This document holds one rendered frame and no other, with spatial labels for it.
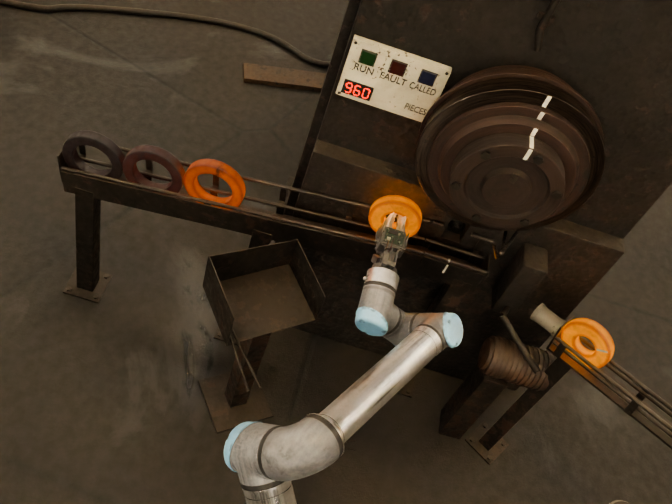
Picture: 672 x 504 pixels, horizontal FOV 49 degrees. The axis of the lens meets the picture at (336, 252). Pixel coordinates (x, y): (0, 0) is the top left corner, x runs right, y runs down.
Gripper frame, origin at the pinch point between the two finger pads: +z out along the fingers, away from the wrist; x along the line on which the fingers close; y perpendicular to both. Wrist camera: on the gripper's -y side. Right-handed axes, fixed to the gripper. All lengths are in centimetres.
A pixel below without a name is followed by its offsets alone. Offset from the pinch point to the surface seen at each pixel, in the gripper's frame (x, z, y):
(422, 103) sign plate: 5.2, 18.0, 28.6
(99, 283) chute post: 86, -23, -76
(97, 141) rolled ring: 88, -4, -7
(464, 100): -1.7, 9.4, 46.1
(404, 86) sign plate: 11.3, 18.9, 31.7
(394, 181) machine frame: 3.8, 7.3, 4.5
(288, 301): 22.2, -31.6, -10.7
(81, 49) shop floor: 143, 91, -110
